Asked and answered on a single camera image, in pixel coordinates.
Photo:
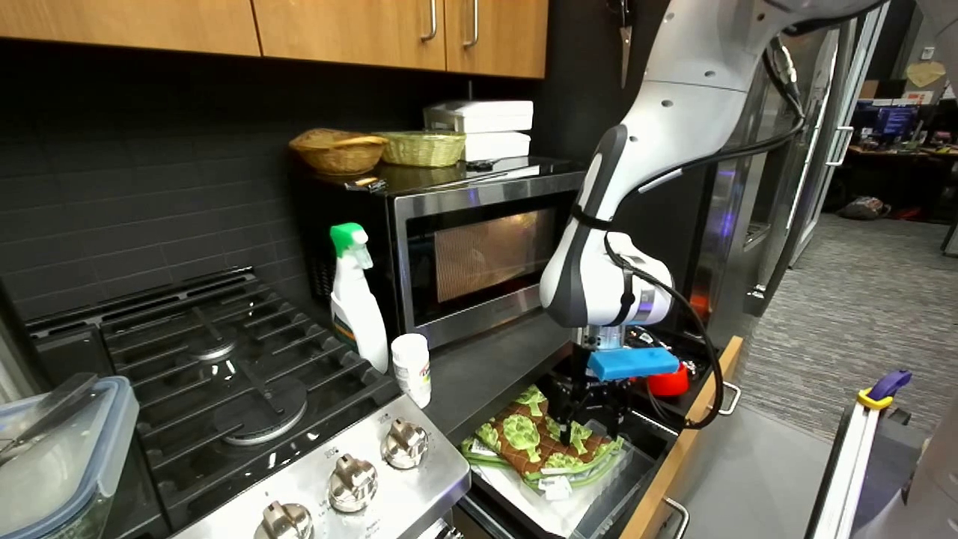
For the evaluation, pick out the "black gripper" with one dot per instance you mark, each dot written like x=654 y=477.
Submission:
x=578 y=401

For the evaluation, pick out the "green brown oven mitt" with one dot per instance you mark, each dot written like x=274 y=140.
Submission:
x=522 y=441

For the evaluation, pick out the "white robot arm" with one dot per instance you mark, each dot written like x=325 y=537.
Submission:
x=683 y=113

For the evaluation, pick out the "wood front open drawer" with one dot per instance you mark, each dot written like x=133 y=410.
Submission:
x=675 y=437

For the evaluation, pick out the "large red measuring cup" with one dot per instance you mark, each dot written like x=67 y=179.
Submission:
x=668 y=386

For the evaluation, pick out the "small white plastic bottle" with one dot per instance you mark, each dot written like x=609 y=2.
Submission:
x=410 y=365

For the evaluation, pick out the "stainless steel microwave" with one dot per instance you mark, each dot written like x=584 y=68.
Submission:
x=452 y=254

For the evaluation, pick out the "white spray bottle green cap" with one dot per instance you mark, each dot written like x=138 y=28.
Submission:
x=353 y=306

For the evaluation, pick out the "stainless steel refrigerator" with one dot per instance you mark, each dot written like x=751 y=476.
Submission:
x=763 y=209

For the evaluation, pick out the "white boxes on microwave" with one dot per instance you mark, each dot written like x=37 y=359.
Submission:
x=491 y=131

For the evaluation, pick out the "green woven bowl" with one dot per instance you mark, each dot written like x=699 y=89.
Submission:
x=424 y=148

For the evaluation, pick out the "black gas stove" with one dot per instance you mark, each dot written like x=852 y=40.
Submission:
x=254 y=420

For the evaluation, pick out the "woven wicker basket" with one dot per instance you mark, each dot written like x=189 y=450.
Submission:
x=340 y=154

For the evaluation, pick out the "wooden upper cabinets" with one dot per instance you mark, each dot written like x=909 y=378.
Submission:
x=468 y=37

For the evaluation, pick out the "blue wrist camera box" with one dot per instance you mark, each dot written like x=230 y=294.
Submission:
x=620 y=365

